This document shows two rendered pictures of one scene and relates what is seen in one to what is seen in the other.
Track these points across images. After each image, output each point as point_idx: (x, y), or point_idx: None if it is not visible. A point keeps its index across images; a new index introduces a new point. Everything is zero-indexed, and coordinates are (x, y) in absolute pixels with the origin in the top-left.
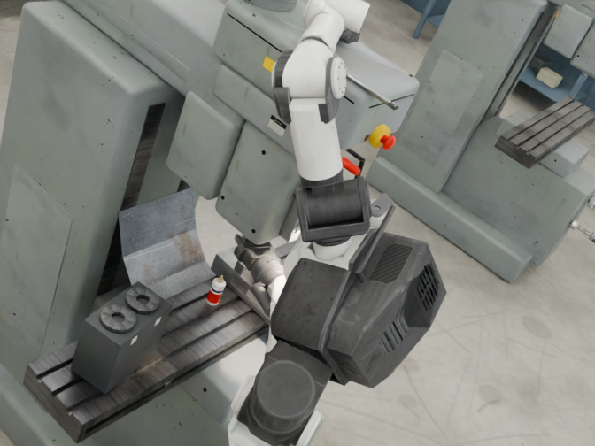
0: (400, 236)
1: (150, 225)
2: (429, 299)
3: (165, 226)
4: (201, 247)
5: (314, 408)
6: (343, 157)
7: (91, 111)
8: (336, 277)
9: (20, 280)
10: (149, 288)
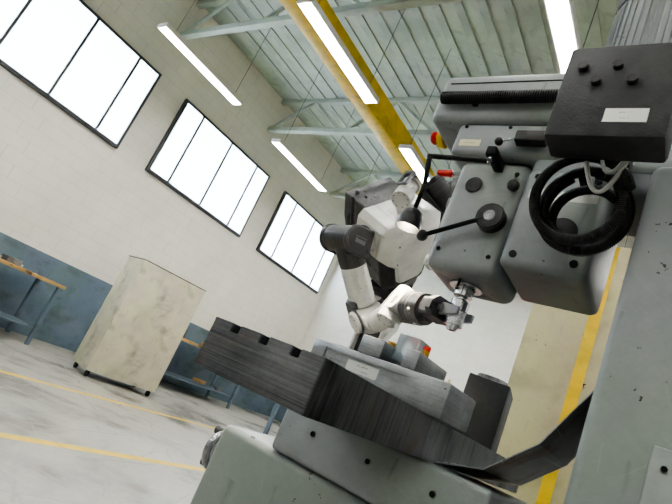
0: (399, 185)
1: (580, 435)
2: (350, 203)
3: (569, 437)
4: (506, 458)
5: (240, 429)
6: (453, 170)
7: None
8: None
9: None
10: (496, 382)
